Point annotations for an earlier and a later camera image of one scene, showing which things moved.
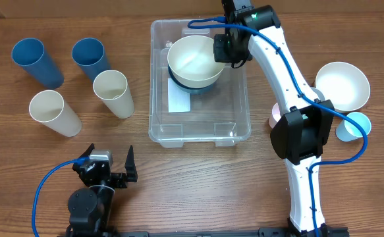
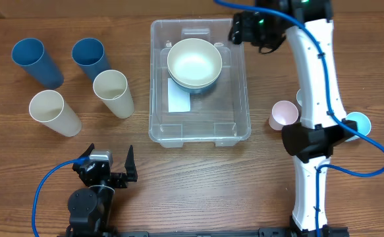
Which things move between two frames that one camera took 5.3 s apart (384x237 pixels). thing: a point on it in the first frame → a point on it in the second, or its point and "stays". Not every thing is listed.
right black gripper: (223, 52) → (242, 32)
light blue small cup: (347, 131) stays
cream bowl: (191, 62) stays
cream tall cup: (49, 107) stays
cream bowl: (344, 83) → (193, 62)
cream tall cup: (111, 86) stays
